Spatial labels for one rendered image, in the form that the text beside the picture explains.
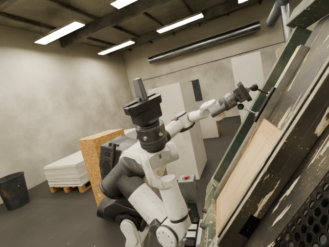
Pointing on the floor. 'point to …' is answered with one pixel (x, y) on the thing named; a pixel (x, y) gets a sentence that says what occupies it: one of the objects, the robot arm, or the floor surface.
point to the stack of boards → (67, 174)
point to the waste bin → (14, 190)
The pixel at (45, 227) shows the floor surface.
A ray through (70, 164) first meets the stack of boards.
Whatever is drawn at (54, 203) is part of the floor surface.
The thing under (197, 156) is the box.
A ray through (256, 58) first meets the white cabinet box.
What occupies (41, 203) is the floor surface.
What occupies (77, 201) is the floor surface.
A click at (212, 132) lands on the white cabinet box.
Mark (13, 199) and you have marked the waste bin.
